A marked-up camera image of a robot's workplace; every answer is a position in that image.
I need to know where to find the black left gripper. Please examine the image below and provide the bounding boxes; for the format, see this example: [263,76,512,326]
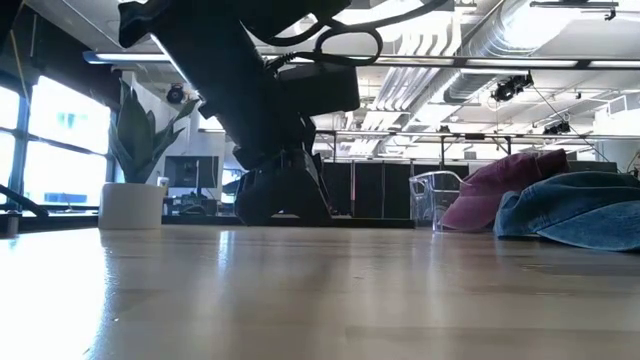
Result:
[202,69,334,226]

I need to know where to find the blue denim baseball cap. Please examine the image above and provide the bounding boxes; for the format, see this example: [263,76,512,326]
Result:
[493,171,640,253]

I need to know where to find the black partition panels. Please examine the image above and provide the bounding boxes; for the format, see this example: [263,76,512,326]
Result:
[319,159,471,219]

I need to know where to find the black room monitor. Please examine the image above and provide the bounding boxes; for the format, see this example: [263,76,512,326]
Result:
[163,155,220,190]

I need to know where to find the clear plastic bin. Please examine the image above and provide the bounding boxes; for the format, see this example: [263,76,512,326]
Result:
[408,169,471,234]

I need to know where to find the green plant in white pot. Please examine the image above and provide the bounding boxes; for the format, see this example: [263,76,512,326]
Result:
[98,79,201,231]

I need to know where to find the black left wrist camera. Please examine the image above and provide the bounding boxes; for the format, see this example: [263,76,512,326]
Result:
[277,62,361,117]

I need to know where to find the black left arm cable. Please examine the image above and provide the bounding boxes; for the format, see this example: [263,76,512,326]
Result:
[264,0,451,69]

